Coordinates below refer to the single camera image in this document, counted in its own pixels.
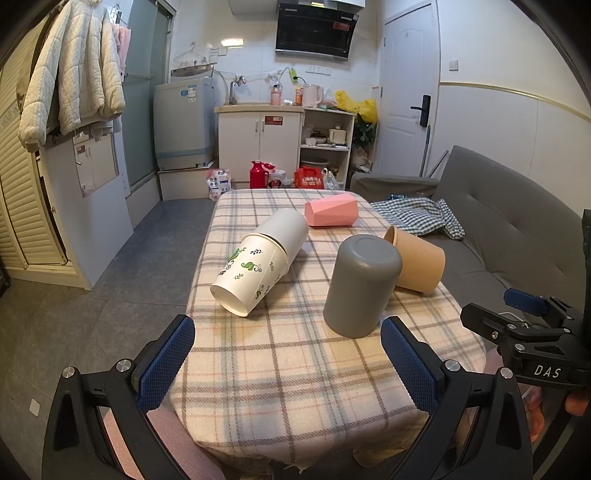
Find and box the light grey plastic cup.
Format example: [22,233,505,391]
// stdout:
[255,209,309,265]

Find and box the black door handle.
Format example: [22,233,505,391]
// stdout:
[410,95,432,127]

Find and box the pink towel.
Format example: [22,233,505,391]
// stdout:
[110,24,133,80]

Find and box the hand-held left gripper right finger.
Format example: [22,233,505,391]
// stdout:
[381,315,535,480]

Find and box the white quilted jacket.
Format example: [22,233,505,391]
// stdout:
[18,0,126,151]

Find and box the brown paper cup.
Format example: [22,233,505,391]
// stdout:
[383,224,447,295]

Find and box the white printed package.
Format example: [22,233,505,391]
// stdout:
[205,168,232,200]

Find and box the white louvred closet door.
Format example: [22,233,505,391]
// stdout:
[0,28,93,291]

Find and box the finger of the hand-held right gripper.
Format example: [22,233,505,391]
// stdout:
[461,302,546,346]
[503,288,583,329]

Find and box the red shopping bag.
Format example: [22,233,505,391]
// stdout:
[294,165,328,189]

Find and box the black range hood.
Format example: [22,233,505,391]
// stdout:
[275,2,361,61]

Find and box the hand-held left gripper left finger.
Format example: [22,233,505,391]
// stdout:
[41,315,197,480]

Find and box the pink faceted cup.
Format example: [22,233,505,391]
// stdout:
[304,193,359,228]

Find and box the white leaf-print paper cup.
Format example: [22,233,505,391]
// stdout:
[210,233,290,318]

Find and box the white board with papers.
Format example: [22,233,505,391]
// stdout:
[39,114,135,289]

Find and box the grey washing machine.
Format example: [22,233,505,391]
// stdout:
[153,76,218,171]

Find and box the white sink cabinet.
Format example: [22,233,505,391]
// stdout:
[214,104,305,188]

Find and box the plaid tablecloth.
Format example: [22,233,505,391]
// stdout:
[168,187,488,472]

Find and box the yellow plastic bag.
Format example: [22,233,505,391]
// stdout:
[335,89,379,124]

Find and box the red thermos jug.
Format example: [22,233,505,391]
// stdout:
[250,160,270,189]

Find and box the green checked cloth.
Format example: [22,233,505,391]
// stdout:
[369,196,465,240]

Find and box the white clothes hanger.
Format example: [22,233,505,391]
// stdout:
[172,41,209,66]

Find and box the white open shelf unit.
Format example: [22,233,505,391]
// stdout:
[298,108,356,191]

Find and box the grey sofa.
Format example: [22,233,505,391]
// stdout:
[349,145,586,326]

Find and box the dark grey plastic cup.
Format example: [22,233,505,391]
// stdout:
[322,234,403,339]

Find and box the white washer platform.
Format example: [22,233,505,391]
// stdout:
[157,161,219,201]

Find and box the frosted glass door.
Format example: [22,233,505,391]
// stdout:
[124,0,175,188]

